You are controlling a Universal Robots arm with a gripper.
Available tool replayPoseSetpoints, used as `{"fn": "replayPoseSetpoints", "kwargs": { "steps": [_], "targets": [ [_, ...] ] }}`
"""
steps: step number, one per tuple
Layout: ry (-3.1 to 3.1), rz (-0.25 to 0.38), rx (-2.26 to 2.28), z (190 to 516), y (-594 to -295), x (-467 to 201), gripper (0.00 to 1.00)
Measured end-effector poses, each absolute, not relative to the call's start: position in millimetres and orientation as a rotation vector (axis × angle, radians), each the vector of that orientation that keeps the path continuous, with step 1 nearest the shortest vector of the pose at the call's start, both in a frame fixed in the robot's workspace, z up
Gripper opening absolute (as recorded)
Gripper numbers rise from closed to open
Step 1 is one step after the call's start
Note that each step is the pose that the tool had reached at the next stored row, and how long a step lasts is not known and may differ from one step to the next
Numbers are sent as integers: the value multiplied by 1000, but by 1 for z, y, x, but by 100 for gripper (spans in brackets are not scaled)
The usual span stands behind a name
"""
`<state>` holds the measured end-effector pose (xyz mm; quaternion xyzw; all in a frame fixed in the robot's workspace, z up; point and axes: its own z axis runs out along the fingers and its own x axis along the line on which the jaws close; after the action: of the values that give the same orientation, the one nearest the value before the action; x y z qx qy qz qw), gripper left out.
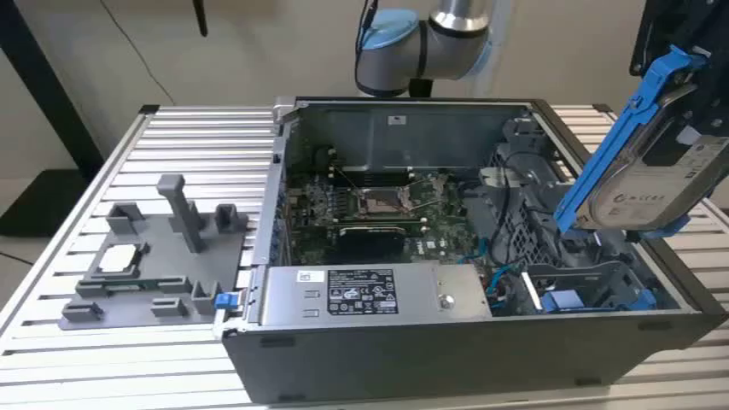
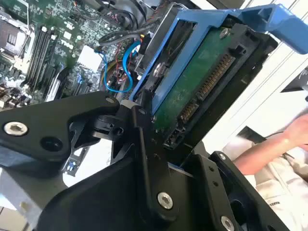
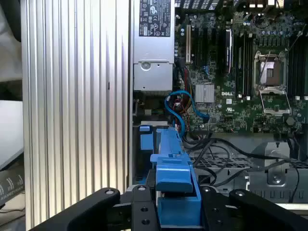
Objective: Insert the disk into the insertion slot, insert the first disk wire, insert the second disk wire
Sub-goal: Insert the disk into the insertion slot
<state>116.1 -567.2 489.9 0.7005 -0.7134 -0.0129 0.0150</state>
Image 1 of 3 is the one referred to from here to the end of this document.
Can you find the thin metal locking lever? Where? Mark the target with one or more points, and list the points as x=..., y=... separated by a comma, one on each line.
x=348, y=178

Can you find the green motherboard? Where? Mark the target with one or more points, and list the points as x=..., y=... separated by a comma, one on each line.
x=444, y=239

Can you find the black open PC case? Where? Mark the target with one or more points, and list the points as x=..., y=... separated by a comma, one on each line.
x=399, y=363

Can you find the grey parts rack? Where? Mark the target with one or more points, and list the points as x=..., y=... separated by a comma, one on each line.
x=165, y=252

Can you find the silver CPU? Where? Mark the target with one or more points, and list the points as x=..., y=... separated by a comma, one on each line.
x=119, y=258

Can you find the black monitor stand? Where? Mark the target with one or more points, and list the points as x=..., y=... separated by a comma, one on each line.
x=40, y=200

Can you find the hard disk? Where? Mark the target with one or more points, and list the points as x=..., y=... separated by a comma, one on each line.
x=632, y=200

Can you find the silver power supply unit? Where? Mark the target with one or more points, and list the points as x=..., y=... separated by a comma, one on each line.
x=284, y=299

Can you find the empty blue disk carrier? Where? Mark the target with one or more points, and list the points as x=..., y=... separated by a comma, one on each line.
x=561, y=300

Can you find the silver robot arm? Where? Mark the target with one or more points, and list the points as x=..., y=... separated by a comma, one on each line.
x=399, y=64

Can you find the grey metal disk bay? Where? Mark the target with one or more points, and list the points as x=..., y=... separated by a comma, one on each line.
x=592, y=273

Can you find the blue case latch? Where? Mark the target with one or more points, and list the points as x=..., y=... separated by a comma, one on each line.
x=225, y=300

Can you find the green RAM stick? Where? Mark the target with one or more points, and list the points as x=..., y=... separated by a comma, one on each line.
x=379, y=219

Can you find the CPU socket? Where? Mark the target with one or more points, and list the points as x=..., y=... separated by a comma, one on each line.
x=379, y=205

